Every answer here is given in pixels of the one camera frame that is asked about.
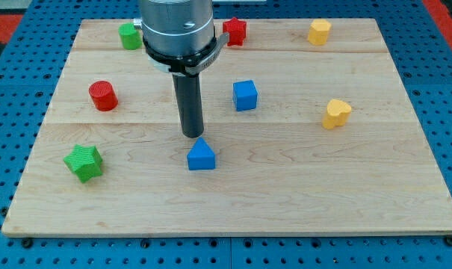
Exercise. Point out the red star block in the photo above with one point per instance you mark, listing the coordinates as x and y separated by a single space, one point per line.
237 30

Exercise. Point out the red cylinder block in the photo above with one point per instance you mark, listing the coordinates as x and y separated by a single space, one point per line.
103 95

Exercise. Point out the yellow hexagon block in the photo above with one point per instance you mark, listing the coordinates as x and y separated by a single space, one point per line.
319 32

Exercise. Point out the yellow heart block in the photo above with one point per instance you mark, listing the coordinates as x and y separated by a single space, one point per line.
337 114

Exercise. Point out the green cylinder block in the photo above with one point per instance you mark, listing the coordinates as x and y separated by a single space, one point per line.
129 36

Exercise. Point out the wooden board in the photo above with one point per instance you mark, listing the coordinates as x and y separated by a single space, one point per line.
279 172

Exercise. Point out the blue triangle block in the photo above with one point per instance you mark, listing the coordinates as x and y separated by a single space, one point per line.
201 156

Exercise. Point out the green star block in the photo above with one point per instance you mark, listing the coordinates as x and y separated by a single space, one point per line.
84 162

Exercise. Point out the blue cube block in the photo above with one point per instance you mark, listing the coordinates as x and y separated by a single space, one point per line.
245 95

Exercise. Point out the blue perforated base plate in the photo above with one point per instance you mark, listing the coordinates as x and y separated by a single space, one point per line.
31 64

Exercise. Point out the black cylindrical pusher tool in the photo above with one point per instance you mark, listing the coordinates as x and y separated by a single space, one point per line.
189 103

